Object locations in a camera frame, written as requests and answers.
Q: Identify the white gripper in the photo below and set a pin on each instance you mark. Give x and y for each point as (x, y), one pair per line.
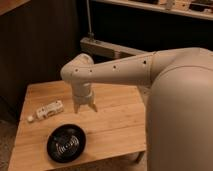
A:
(82, 95)

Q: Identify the white plastic bottle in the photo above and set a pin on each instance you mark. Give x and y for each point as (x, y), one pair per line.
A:
(46, 111)

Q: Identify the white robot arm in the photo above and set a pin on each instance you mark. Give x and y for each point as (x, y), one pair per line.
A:
(179, 110)

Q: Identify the black ceramic bowl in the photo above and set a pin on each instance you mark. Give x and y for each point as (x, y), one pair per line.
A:
(66, 143)

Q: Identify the wooden table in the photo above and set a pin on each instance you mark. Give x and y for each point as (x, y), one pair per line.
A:
(115, 129)

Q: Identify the metal pole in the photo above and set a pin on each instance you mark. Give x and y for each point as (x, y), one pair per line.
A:
(90, 31)

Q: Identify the upper wooden shelf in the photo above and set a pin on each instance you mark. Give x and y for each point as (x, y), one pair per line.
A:
(158, 8)

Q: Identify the wooden beam rail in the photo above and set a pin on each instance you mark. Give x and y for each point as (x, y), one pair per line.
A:
(106, 49)

